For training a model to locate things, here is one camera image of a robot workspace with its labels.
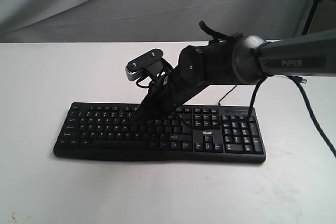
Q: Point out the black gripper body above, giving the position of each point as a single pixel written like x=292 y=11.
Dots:
x=179 y=85

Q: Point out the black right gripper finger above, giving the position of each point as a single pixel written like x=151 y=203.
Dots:
x=155 y=119

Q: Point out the black acer keyboard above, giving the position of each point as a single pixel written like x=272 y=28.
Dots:
x=204 y=133

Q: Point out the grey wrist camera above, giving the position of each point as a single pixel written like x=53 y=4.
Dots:
x=149 y=64

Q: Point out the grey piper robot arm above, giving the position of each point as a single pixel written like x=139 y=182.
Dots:
x=226 y=60

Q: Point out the black tripod stand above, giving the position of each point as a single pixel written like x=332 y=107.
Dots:
x=321 y=17

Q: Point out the grey backdrop cloth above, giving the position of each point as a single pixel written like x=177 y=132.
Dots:
x=147 y=20

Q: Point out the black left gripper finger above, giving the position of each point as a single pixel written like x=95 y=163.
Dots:
x=142 y=113

